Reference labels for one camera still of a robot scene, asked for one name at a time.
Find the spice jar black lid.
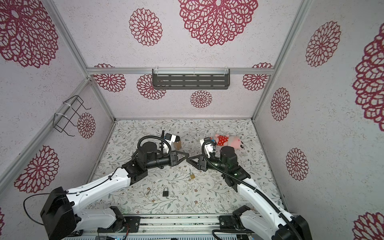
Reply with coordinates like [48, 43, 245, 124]
[174, 136, 182, 151]

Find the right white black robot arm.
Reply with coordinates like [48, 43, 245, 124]
[187, 137, 313, 240]

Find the pink plush toy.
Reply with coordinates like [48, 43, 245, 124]
[214, 134, 244, 149]

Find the black wire wall rack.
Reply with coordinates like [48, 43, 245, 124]
[52, 95, 91, 137]

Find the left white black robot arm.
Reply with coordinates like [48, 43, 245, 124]
[40, 134, 189, 240]

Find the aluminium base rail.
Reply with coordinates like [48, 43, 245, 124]
[62, 213, 307, 240]

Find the black padlock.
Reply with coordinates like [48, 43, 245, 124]
[163, 188, 169, 197]

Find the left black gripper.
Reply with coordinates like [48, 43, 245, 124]
[146, 150, 190, 170]

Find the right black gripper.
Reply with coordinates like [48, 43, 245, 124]
[187, 153, 229, 175]

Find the dark grey wall shelf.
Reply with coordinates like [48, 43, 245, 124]
[152, 69, 231, 90]

